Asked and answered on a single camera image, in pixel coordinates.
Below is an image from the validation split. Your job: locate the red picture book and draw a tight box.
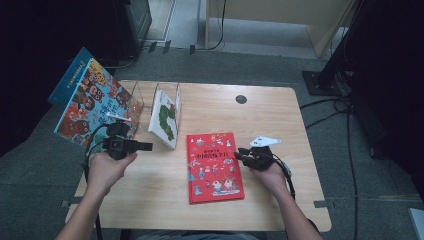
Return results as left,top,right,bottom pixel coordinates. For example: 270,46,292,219
186,132,246,205

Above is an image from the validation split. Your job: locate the black metal stand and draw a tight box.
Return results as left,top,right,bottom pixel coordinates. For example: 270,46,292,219
302,0,371,98

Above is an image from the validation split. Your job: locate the black curtain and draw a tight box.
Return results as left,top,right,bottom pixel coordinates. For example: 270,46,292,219
346,0,424,201
0,0,128,158

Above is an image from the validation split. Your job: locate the light grey box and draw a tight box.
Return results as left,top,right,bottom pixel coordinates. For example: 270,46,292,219
408,207,424,240

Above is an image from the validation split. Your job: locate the person's left hand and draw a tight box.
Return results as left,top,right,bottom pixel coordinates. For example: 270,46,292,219
85,151,138,198

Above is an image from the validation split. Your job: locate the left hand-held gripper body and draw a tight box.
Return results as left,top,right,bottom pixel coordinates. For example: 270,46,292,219
102,112,139,161

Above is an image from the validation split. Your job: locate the black hanging cable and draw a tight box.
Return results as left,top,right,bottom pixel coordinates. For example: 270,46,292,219
191,0,228,55

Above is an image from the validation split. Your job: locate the light blue monster picture book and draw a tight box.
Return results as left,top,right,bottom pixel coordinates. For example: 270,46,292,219
53,58,144,149

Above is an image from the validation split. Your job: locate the white caterpillar board book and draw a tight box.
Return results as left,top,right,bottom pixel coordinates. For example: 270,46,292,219
148,89,182,150

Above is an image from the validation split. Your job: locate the dark blue picture book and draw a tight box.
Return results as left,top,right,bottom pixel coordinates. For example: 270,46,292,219
47,47,95,108

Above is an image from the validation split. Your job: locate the black floor cable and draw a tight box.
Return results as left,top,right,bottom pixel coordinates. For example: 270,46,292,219
304,109,349,130
299,96,359,240

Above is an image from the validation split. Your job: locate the clear acrylic book rack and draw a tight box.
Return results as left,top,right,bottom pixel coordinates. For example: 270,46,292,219
128,80,183,141

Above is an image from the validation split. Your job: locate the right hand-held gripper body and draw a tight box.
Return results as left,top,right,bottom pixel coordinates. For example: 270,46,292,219
249,134,282,172

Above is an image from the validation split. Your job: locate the dark cabinet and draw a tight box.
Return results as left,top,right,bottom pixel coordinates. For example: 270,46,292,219
113,0,153,59

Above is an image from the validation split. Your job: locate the person's right hand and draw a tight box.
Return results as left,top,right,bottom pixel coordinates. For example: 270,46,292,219
249,163,288,196

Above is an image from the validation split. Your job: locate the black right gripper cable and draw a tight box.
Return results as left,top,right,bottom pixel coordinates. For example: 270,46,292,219
265,152,297,202

